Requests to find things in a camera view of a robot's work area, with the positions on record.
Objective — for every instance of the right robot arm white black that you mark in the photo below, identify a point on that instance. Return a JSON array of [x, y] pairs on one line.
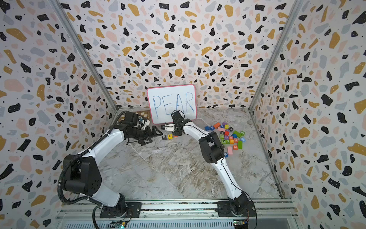
[[213, 153]]

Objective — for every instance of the green block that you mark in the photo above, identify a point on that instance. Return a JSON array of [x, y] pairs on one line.
[[237, 134]]

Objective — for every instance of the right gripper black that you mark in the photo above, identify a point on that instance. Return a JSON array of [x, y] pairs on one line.
[[174, 133]]

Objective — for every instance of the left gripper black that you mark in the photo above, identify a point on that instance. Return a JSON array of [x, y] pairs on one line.
[[148, 134]]

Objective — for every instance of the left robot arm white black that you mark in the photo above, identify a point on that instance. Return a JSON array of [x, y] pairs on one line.
[[80, 178]]

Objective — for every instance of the wooden chessboard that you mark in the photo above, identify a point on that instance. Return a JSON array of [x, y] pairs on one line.
[[138, 120]]

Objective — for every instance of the orange block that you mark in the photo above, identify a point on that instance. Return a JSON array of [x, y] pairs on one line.
[[216, 125]]

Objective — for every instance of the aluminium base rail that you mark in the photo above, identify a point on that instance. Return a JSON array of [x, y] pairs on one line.
[[182, 214]]

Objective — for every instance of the whiteboard with pink frame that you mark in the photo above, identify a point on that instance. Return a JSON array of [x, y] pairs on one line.
[[163, 101]]

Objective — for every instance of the pink flat block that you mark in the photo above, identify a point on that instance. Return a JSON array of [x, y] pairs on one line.
[[230, 150]]

